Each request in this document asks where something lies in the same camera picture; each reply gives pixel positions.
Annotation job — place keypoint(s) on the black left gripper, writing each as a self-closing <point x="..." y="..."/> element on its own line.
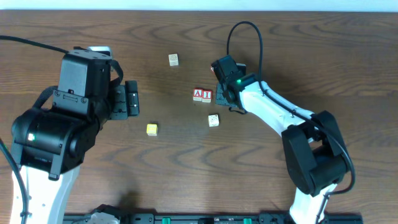
<point x="125" y="100"/>

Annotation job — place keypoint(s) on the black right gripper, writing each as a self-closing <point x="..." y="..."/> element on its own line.
<point x="221" y="97"/>

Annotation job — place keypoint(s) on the red letter I wooden block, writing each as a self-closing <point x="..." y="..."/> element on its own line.
<point x="207" y="96"/>

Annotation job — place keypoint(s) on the red letter A wooden block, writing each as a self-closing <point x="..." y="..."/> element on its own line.
<point x="197" y="94"/>

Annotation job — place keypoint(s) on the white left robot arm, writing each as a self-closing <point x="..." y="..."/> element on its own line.
<point x="49" y="141"/>

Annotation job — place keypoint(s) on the plain picture wooden block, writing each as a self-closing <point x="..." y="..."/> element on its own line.
<point x="213" y="120"/>

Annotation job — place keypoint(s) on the yellow letter B wooden block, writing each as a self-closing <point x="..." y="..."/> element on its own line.
<point x="152" y="129"/>

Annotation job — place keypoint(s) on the yellow-edged picture wooden block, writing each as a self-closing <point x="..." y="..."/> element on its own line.
<point x="173" y="60"/>

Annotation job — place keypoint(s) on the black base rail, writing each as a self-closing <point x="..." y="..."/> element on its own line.
<point x="147" y="218"/>

